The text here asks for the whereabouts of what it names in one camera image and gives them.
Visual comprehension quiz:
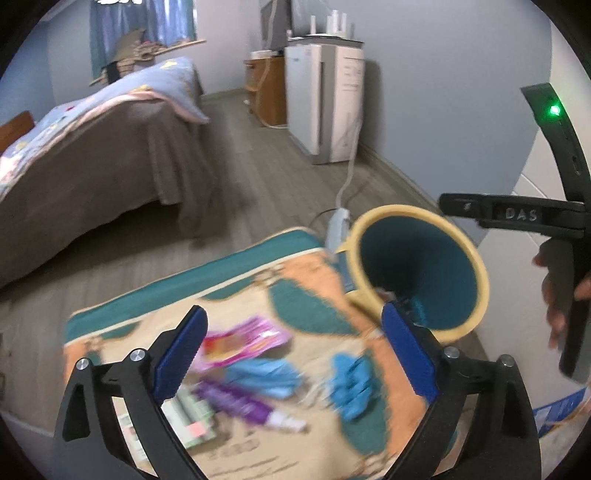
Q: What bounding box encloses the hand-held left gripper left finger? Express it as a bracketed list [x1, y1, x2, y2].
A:
[53, 305, 208, 480]

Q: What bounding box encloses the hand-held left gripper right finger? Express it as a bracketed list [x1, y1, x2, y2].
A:
[381, 302, 542, 480]

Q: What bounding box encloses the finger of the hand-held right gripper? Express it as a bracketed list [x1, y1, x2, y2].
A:
[438, 193, 492, 227]

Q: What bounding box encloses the teal bin with yellow rim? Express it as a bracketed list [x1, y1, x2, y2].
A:
[335, 204, 490, 344]

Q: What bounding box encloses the purple bottle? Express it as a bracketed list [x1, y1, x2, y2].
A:
[191, 378, 308, 435]

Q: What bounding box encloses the person's right hand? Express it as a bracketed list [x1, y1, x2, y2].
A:
[532, 237, 575, 350]

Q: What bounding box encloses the white box with red mark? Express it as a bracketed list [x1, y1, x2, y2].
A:
[164, 385, 218, 448]

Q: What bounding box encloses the pink snack wrapper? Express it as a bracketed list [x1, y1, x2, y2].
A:
[191, 316, 293, 372]

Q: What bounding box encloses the crumpled blue glove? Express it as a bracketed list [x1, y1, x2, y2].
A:
[330, 353, 382, 421]

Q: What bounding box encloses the blue face mask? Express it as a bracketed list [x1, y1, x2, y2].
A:
[226, 357, 303, 400]

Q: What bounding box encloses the teal orange printed mat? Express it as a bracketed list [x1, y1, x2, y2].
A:
[62, 226, 462, 480]

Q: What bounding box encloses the white power strip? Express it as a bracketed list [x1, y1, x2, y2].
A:
[325, 208, 354, 252]

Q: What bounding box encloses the blue white printed bag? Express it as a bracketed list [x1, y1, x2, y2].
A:
[531, 388, 589, 439]

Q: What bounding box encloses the white air purifier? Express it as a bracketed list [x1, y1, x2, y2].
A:
[284, 39, 365, 165]

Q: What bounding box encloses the bed with grey cover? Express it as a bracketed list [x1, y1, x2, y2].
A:
[0, 76, 218, 289]

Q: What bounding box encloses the wooden cabinet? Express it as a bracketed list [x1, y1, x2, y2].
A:
[244, 54, 288, 127]

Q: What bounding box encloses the white router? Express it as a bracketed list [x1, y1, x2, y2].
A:
[309, 11, 354, 40]

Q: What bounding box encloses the black monitor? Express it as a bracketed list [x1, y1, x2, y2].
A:
[259, 0, 294, 51]

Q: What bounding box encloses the wooden bed headboard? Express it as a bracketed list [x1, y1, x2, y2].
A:
[0, 111, 37, 153]

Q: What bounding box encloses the plaid cloth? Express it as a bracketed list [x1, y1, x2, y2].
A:
[131, 41, 162, 63]

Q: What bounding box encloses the window sill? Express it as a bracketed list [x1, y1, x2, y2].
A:
[90, 39, 206, 86]

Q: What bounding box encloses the grey brown pillow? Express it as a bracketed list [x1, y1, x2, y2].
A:
[113, 28, 146, 61]

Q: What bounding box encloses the blue curtain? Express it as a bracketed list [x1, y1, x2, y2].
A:
[89, 0, 198, 79]

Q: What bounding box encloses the white power cable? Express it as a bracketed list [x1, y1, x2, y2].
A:
[335, 115, 363, 213]

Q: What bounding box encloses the cream cable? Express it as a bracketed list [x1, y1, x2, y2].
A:
[256, 55, 289, 128]

